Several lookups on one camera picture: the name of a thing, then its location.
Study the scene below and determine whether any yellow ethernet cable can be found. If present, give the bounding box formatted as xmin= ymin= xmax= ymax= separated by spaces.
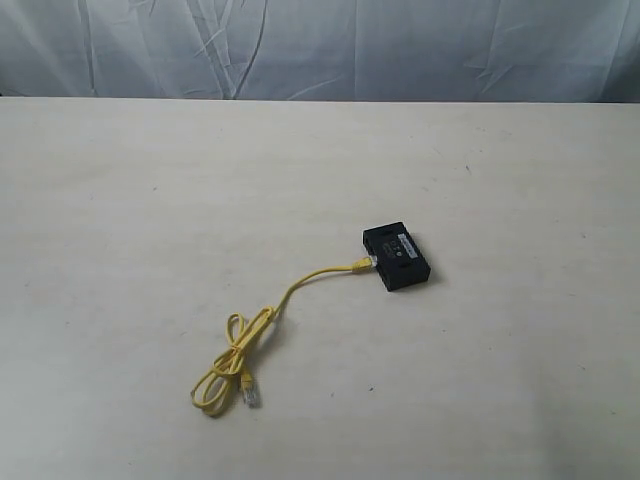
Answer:
xmin=188 ymin=254 xmax=379 ymax=420

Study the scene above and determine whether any small black network box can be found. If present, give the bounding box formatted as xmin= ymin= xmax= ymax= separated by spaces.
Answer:
xmin=363 ymin=222 xmax=431 ymax=292

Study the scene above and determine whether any white backdrop curtain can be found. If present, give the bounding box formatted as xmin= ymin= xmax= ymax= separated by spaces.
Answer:
xmin=1 ymin=1 xmax=639 ymax=103

